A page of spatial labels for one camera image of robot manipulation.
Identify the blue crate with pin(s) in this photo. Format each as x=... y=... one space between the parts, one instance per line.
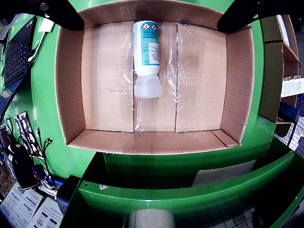
x=295 y=128

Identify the white cloth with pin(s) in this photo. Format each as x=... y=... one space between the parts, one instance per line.
x=47 y=187

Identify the grey paper sheet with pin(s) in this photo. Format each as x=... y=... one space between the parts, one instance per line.
x=223 y=174

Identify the white bottle teal label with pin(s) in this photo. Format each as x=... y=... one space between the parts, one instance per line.
x=146 y=50

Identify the white grid sheet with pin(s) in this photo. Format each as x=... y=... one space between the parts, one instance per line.
x=235 y=219

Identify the green metal cabinet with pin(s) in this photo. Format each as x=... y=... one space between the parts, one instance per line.
x=166 y=202

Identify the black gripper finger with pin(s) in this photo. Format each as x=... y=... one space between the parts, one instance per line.
x=59 y=14
x=240 y=16

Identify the black bag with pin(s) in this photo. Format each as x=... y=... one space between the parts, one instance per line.
x=23 y=168

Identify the blue curved panel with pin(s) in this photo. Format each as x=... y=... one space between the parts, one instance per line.
x=8 y=97

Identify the cardboard box with dark flap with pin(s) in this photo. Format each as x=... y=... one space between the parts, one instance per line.
x=272 y=76

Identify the black laptop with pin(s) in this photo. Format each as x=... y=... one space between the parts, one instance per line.
x=16 y=57

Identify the black box device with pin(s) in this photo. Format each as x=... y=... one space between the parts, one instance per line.
x=67 y=192

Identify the long white printed carton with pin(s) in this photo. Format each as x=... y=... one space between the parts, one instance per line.
x=292 y=86

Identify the small blue red device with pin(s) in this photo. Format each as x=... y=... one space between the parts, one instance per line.
x=38 y=171

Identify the blue tube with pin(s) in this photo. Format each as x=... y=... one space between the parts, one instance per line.
x=55 y=181

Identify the black white printed board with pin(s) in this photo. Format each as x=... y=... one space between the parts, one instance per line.
x=27 y=133

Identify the white printed paper sheet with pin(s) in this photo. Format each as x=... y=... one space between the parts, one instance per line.
x=19 y=209
x=48 y=217

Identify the white tape roll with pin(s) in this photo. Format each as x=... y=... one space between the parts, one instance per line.
x=152 y=219

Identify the flat cardboard tray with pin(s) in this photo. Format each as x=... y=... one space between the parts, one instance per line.
x=107 y=90

